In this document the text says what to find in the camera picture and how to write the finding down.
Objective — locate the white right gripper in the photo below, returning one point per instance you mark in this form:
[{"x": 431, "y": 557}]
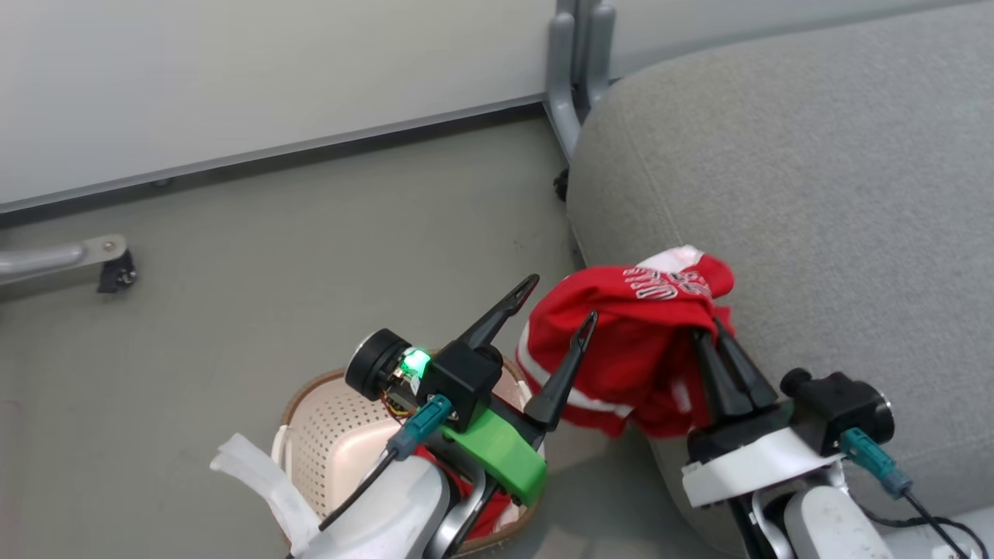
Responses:
[{"x": 749, "y": 466}]

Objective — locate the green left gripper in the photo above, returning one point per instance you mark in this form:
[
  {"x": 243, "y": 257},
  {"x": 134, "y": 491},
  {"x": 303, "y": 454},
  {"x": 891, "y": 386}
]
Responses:
[{"x": 501, "y": 454}]

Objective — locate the red white sports shirt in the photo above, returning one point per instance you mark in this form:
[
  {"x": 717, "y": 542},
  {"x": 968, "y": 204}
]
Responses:
[{"x": 629, "y": 349}]

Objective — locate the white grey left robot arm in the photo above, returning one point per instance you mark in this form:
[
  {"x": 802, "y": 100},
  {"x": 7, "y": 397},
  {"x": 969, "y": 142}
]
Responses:
[{"x": 396, "y": 512}]

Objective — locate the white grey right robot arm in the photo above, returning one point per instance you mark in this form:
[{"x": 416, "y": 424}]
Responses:
[{"x": 823, "y": 524}]

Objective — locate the pink perforated laundry basket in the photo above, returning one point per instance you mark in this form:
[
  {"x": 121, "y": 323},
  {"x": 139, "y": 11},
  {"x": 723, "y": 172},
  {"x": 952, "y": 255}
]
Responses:
[{"x": 334, "y": 442}]

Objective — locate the small black caster wheel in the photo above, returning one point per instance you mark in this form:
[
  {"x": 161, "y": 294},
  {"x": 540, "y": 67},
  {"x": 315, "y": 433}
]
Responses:
[{"x": 561, "y": 185}]

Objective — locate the grey fabric sofa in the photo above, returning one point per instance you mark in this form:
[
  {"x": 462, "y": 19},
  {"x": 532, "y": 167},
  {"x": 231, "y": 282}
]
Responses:
[{"x": 815, "y": 194}]

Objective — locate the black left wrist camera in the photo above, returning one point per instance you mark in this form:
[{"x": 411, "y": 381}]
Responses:
[{"x": 458, "y": 380}]

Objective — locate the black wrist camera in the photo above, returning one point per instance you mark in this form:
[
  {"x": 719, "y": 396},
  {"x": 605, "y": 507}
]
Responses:
[
  {"x": 842, "y": 407},
  {"x": 458, "y": 380}
]

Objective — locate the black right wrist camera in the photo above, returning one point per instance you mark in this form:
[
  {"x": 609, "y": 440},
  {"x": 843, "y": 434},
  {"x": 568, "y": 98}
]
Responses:
[{"x": 842, "y": 407}]

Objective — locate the grey metal frame upright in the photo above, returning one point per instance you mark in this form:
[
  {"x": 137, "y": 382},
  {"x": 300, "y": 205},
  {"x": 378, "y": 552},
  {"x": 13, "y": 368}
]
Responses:
[{"x": 571, "y": 70}]

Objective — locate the black caster with bracket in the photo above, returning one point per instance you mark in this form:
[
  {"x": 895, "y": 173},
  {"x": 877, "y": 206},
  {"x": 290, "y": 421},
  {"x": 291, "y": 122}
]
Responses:
[{"x": 116, "y": 273}]

